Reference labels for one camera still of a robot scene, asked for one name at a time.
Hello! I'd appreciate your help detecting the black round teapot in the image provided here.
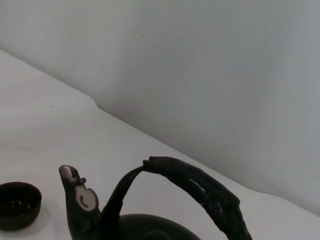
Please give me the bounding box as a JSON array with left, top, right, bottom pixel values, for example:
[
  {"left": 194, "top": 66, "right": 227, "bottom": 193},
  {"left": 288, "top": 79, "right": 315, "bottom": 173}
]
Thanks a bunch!
[{"left": 58, "top": 156, "right": 254, "bottom": 240}]

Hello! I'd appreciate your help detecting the small dark teacup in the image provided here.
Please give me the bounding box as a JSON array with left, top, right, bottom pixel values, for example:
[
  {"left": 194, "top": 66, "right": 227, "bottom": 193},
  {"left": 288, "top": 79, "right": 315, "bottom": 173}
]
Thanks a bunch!
[{"left": 0, "top": 181, "right": 43, "bottom": 231}]

